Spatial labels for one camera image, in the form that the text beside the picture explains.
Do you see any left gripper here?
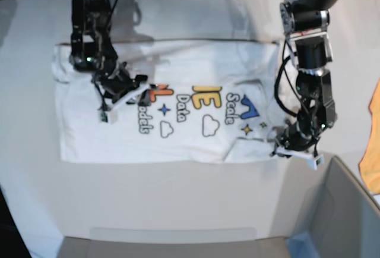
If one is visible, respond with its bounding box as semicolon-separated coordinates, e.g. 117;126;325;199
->
270;120;324;169

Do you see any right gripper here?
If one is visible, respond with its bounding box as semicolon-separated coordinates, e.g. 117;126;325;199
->
91;63;151;123

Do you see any white printed t-shirt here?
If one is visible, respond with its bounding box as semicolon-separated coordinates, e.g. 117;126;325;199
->
52;41;286;163

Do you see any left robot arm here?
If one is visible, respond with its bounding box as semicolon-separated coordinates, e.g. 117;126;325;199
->
272;0;338;169

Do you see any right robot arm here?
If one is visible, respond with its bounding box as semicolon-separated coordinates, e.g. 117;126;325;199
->
69;0;156;122

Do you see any grey bin right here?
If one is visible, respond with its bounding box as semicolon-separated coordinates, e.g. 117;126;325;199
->
269;153;379;257

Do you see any orange cloth at right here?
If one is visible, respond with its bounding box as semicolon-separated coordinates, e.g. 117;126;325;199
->
359;81;379;194

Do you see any grey front tray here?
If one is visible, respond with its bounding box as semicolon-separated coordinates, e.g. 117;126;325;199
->
57;228;291;257

